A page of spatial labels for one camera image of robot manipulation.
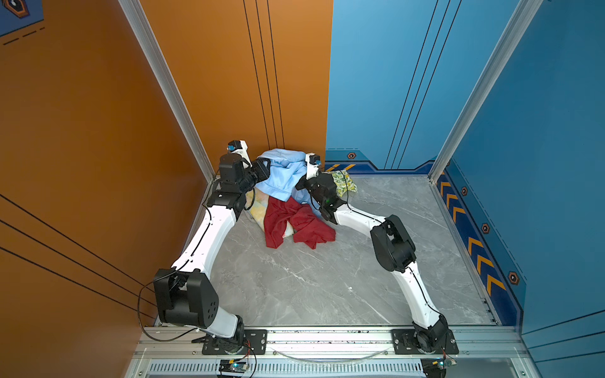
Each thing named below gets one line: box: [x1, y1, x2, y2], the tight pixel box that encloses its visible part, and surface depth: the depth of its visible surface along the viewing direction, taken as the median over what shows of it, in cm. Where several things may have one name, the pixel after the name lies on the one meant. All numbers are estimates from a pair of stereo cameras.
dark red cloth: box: [263, 196, 337, 250], surface depth 96 cm
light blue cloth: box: [255, 148, 320, 211], surface depth 82 cm
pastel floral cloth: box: [244, 189, 295, 238], surface depth 101 cm
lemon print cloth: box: [330, 169, 359, 198], surface depth 116 cm
